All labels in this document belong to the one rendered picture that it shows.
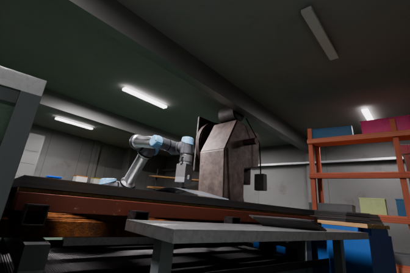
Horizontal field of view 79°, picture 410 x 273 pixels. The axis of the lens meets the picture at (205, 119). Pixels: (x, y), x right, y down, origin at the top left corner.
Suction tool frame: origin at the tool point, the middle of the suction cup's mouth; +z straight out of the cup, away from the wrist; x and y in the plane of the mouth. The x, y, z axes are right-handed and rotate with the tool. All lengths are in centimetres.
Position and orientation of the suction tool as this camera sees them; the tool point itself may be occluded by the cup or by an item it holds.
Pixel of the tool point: (182, 191)
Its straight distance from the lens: 146.9
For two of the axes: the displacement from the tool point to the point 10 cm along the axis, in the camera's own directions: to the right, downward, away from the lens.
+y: 4.4, 3.4, 8.3
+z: -0.8, 9.4, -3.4
